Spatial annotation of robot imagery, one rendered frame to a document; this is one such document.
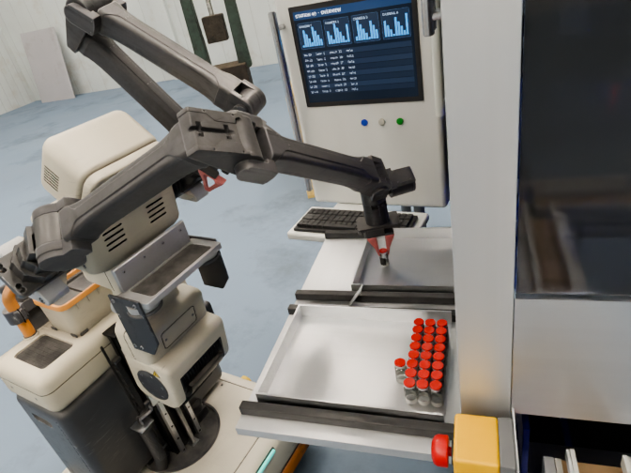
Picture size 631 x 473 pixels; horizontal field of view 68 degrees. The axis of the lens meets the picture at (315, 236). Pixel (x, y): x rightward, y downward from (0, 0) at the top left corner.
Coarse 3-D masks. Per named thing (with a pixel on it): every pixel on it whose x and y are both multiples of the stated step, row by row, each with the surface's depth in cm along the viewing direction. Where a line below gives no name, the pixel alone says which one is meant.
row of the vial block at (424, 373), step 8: (432, 320) 93; (424, 328) 92; (432, 328) 91; (424, 336) 90; (432, 336) 90; (424, 344) 88; (432, 344) 88; (424, 352) 86; (432, 352) 88; (424, 360) 85; (432, 360) 86; (424, 368) 83; (424, 376) 82; (424, 384) 80; (424, 392) 80; (424, 400) 81
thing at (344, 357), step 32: (320, 320) 107; (352, 320) 105; (384, 320) 103; (448, 320) 98; (288, 352) 100; (320, 352) 98; (352, 352) 96; (384, 352) 95; (448, 352) 92; (288, 384) 92; (320, 384) 91; (352, 384) 89; (384, 384) 88; (416, 416) 78
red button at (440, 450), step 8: (432, 440) 62; (440, 440) 61; (448, 440) 62; (432, 448) 61; (440, 448) 61; (448, 448) 62; (432, 456) 61; (440, 456) 60; (448, 456) 61; (440, 464) 60; (448, 464) 61
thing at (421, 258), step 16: (384, 240) 131; (400, 240) 130; (416, 240) 128; (432, 240) 127; (448, 240) 125; (368, 256) 126; (400, 256) 123; (416, 256) 122; (432, 256) 120; (448, 256) 119; (368, 272) 119; (384, 272) 118; (400, 272) 117; (416, 272) 116; (432, 272) 114; (448, 272) 113; (352, 288) 111; (368, 288) 110; (384, 288) 109; (400, 288) 108; (416, 288) 106; (432, 288) 105; (448, 288) 104
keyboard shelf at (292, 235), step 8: (328, 208) 172; (336, 208) 171; (344, 208) 170; (352, 208) 170; (360, 208) 168; (424, 216) 154; (296, 224) 166; (416, 224) 150; (424, 224) 152; (288, 232) 162; (296, 232) 161; (304, 232) 160; (312, 240) 159; (320, 240) 157
